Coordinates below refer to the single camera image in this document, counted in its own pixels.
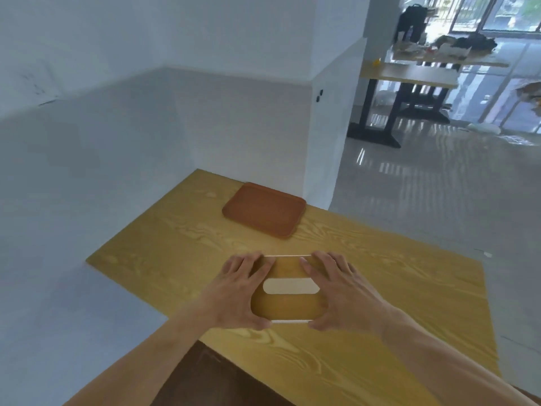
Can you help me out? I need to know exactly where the person's right hand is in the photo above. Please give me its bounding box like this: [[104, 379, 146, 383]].
[[299, 250, 391, 334]]

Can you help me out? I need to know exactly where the person's left hand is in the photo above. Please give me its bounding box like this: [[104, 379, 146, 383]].
[[202, 251, 276, 332]]

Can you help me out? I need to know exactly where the clear box with white label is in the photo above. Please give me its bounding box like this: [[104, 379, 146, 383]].
[[250, 254, 329, 324]]

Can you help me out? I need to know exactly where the person's right forearm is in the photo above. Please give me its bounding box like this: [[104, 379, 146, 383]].
[[380, 306, 541, 406]]

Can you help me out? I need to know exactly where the person's left forearm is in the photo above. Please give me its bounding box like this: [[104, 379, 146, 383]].
[[63, 301, 225, 406]]

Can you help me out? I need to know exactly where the brown rectangular tray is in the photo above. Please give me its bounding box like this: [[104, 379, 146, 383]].
[[222, 182, 307, 240]]

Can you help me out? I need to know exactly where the person's brown clothing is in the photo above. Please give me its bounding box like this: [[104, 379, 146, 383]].
[[157, 341, 296, 406]]

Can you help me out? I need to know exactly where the wooden table with black legs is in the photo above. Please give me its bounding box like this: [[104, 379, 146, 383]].
[[347, 60, 460, 149]]

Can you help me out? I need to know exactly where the cluttered wooden table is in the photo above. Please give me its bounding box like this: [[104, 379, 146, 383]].
[[392, 48, 511, 124]]

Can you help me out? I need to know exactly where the black backpack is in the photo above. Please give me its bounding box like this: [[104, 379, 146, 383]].
[[397, 4, 430, 43]]

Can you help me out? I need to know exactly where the black bag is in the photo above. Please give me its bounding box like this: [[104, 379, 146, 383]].
[[451, 34, 498, 52]]

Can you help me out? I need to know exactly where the glass door with dark frame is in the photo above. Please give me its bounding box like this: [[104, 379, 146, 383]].
[[430, 0, 541, 35]]

